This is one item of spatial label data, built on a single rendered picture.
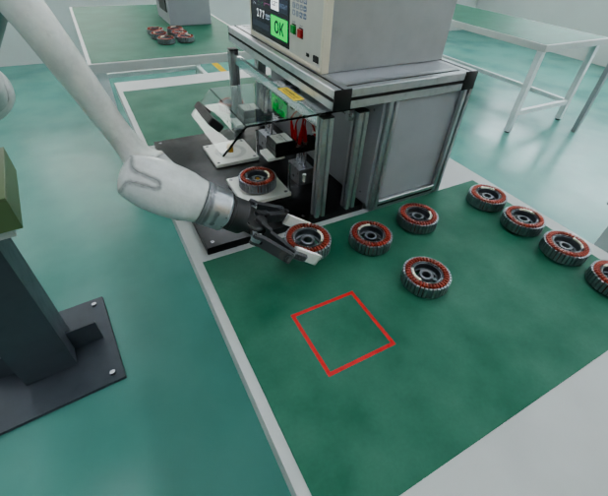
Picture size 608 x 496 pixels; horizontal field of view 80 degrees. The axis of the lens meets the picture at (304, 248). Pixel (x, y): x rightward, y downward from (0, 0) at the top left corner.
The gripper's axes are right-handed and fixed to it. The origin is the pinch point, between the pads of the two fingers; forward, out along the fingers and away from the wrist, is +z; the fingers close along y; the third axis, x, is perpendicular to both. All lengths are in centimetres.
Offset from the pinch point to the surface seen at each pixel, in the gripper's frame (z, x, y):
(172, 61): -36, -33, -184
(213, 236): -16.9, -15.1, -9.9
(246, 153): -8, -9, -52
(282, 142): -6.5, 8.0, -30.7
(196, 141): -22, -19, -65
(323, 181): 2.9, 8.9, -15.6
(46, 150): -95, -151, -223
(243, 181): -11.4, -6.9, -28.4
